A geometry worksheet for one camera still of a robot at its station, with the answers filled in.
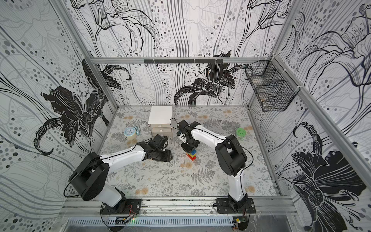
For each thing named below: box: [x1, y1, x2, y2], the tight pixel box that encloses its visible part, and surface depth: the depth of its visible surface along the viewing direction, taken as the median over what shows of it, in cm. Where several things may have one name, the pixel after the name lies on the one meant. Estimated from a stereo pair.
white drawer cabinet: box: [147, 105, 173, 137], surface depth 97 cm
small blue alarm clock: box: [123, 126, 140, 141], surface depth 100 cm
